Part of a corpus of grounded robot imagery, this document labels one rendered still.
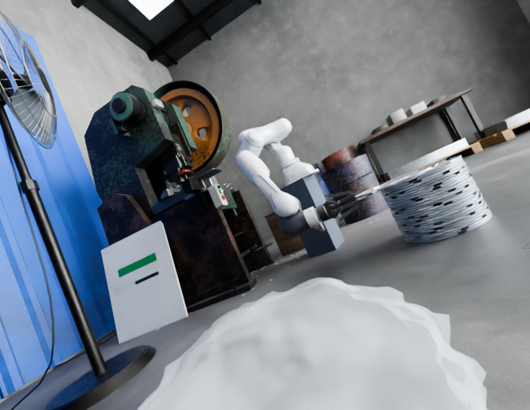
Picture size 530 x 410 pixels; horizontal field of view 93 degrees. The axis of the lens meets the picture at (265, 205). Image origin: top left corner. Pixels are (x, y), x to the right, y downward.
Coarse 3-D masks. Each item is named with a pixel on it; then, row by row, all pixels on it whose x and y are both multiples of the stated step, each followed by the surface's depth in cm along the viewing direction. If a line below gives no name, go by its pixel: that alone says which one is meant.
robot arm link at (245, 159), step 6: (240, 150) 130; (246, 150) 123; (240, 156) 121; (246, 156) 120; (252, 156) 120; (240, 162) 121; (246, 162) 119; (252, 162) 118; (240, 168) 122; (246, 168) 118
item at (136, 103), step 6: (132, 96) 157; (132, 102) 154; (138, 102) 158; (132, 108) 154; (138, 108) 158; (132, 114) 155; (138, 114) 159; (114, 120) 160; (126, 120) 156; (132, 120) 159; (114, 126) 159; (120, 126) 158; (126, 126) 169; (114, 132) 159; (120, 132) 159; (126, 132) 161
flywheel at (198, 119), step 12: (168, 96) 219; (180, 96) 217; (192, 96) 213; (204, 96) 210; (180, 108) 220; (192, 108) 217; (204, 108) 214; (216, 108) 213; (192, 120) 218; (204, 120) 215; (216, 120) 208; (192, 132) 218; (216, 132) 208; (204, 144) 216; (216, 144) 210; (192, 156) 220; (204, 156) 213
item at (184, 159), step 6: (174, 138) 182; (180, 144) 187; (180, 150) 183; (174, 156) 174; (180, 156) 176; (186, 156) 181; (168, 162) 176; (174, 162) 174; (180, 162) 176; (186, 162) 176; (168, 168) 176; (174, 168) 175; (186, 168) 181; (192, 168) 187
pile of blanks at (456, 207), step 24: (456, 168) 83; (384, 192) 98; (408, 192) 88; (432, 192) 84; (456, 192) 82; (480, 192) 88; (408, 216) 91; (432, 216) 85; (456, 216) 83; (480, 216) 85; (408, 240) 97; (432, 240) 87
